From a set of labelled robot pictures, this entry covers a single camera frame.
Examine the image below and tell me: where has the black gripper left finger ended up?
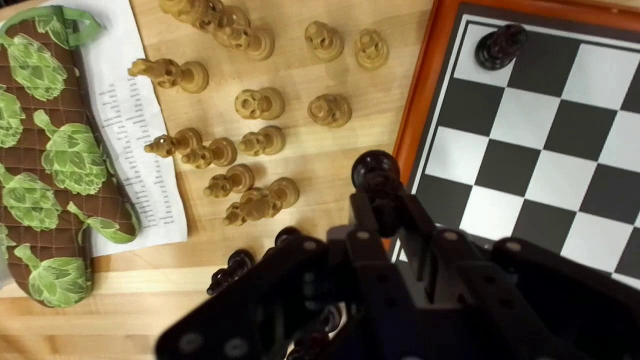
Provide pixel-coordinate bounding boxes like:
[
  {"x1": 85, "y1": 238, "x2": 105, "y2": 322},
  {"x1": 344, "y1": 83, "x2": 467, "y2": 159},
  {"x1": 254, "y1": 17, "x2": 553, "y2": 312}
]
[{"x1": 157, "y1": 192, "x2": 408, "y2": 360}]

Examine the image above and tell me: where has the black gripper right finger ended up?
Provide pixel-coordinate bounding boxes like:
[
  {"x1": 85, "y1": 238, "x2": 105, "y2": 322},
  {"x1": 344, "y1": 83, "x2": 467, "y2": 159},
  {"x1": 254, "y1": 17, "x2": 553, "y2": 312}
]
[{"x1": 398, "y1": 192, "x2": 640, "y2": 360}]

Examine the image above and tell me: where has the black chess rook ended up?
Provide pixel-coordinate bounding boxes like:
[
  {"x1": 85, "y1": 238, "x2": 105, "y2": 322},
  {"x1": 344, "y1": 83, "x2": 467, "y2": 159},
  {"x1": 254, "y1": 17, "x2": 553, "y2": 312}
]
[{"x1": 474, "y1": 24, "x2": 529, "y2": 74}]

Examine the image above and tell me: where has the black chess piece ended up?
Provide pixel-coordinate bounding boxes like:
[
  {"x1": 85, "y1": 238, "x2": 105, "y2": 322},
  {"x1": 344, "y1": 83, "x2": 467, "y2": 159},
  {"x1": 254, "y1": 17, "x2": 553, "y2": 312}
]
[
  {"x1": 206, "y1": 245, "x2": 259, "y2": 298},
  {"x1": 274, "y1": 225, "x2": 308, "y2": 247}
]

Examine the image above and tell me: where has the light wooden chess piece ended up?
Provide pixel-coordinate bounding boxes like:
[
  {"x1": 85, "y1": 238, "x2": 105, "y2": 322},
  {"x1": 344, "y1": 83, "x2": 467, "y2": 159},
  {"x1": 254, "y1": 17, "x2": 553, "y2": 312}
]
[
  {"x1": 204, "y1": 161, "x2": 257, "y2": 200},
  {"x1": 306, "y1": 92, "x2": 354, "y2": 130},
  {"x1": 213, "y1": 15, "x2": 276, "y2": 62},
  {"x1": 145, "y1": 126, "x2": 204, "y2": 159},
  {"x1": 181, "y1": 135, "x2": 241, "y2": 170},
  {"x1": 158, "y1": 0, "x2": 226, "y2": 28},
  {"x1": 129, "y1": 55, "x2": 213, "y2": 95},
  {"x1": 232, "y1": 85, "x2": 288, "y2": 121},
  {"x1": 352, "y1": 25, "x2": 392, "y2": 72},
  {"x1": 225, "y1": 175, "x2": 303, "y2": 227},
  {"x1": 239, "y1": 123, "x2": 288, "y2": 158},
  {"x1": 305, "y1": 17, "x2": 347, "y2": 64}
]

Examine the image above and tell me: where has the white printed paper sheet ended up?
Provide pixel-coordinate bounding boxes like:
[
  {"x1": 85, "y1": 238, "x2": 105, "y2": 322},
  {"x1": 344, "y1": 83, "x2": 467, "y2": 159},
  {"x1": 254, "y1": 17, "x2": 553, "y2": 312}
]
[{"x1": 62, "y1": 0, "x2": 191, "y2": 257}]

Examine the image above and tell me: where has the chessboard with orange frame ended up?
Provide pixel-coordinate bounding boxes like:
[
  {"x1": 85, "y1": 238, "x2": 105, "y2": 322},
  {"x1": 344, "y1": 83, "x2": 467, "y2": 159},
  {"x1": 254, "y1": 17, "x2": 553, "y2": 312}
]
[{"x1": 391, "y1": 0, "x2": 640, "y2": 291}]

